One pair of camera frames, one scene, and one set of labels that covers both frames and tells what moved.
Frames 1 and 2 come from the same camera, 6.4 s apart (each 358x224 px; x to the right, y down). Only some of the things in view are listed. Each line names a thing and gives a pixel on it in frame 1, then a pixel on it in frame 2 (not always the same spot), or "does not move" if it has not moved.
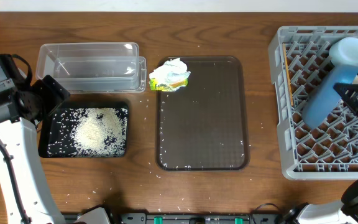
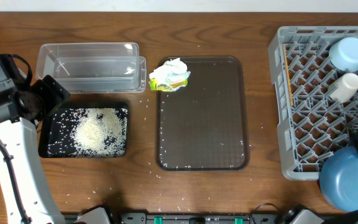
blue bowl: [325, 99] to [345, 182]
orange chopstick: [288, 73] does not move
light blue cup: [349, 51] does not move
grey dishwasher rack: [342, 146] does not move
